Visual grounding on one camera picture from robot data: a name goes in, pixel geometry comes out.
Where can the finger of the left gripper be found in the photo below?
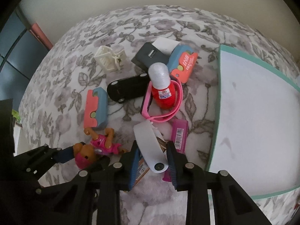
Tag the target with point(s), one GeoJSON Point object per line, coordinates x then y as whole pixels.
{"type": "Point", "coordinates": [33, 164]}

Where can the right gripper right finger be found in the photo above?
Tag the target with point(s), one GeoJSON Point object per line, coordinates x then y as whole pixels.
{"type": "Point", "coordinates": [176, 162]}

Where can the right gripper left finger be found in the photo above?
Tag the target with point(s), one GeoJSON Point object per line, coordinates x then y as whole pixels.
{"type": "Point", "coordinates": [129, 169]}

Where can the pink doll figure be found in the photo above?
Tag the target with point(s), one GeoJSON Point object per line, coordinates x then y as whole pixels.
{"type": "Point", "coordinates": [101, 144]}

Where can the pink blue foam block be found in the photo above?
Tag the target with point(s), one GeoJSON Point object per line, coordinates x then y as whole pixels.
{"type": "Point", "coordinates": [96, 109]}

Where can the red bottle silver cap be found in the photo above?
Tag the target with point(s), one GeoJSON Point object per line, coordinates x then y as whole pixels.
{"type": "Point", "coordinates": [162, 88]}

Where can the orange label card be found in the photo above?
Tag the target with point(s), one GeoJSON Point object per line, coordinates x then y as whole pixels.
{"type": "Point", "coordinates": [143, 168]}

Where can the black toy car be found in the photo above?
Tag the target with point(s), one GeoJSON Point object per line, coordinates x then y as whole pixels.
{"type": "Point", "coordinates": [125, 89]}

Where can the white teal-edged tray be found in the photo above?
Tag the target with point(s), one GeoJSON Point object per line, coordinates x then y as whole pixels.
{"type": "Point", "coordinates": [256, 131]}

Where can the floral grey blanket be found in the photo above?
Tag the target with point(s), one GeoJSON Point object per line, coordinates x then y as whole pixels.
{"type": "Point", "coordinates": [52, 108]}

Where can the blue cabinet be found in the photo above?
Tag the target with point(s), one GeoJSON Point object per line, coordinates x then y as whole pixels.
{"type": "Point", "coordinates": [21, 54]}

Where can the white plastic clip holder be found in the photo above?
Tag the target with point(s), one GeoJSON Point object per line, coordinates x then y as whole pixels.
{"type": "Point", "coordinates": [110, 59]}

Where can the black power adapter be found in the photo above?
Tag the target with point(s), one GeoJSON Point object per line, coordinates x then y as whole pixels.
{"type": "Point", "coordinates": [148, 55]}

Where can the white charger block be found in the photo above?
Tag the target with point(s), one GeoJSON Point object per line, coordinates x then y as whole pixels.
{"type": "Point", "coordinates": [165, 45]}

